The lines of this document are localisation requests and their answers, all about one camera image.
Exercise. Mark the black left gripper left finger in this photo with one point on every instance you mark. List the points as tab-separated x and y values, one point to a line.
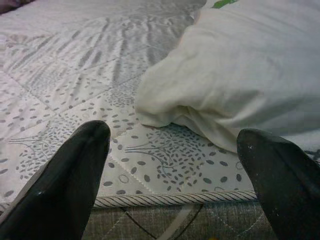
62	187

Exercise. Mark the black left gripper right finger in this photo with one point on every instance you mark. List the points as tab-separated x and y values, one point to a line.
287	187

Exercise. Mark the white pillow green print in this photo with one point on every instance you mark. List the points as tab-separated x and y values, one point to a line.
237	62

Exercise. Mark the grey patterned mattress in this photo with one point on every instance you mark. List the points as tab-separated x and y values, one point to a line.
75	62

